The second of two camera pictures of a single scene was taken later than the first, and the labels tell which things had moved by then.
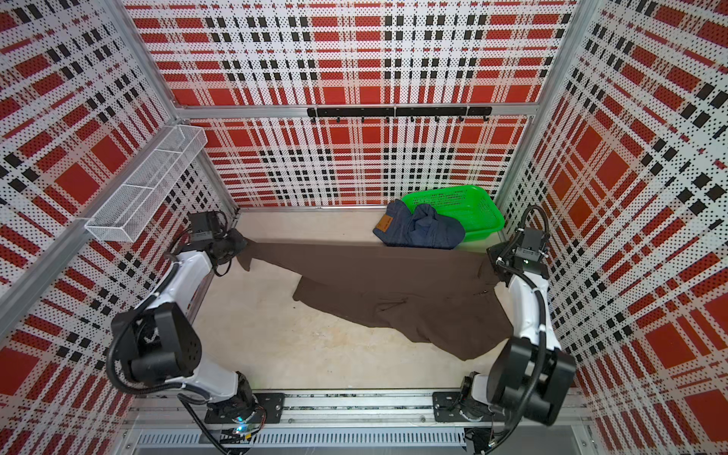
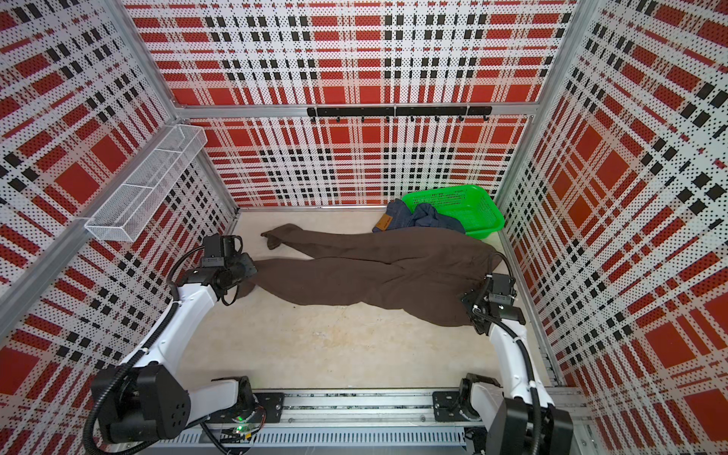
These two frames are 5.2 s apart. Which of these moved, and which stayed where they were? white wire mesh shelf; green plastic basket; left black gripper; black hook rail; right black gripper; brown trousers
Moved: right black gripper; left black gripper; brown trousers
Stayed: green plastic basket; black hook rail; white wire mesh shelf
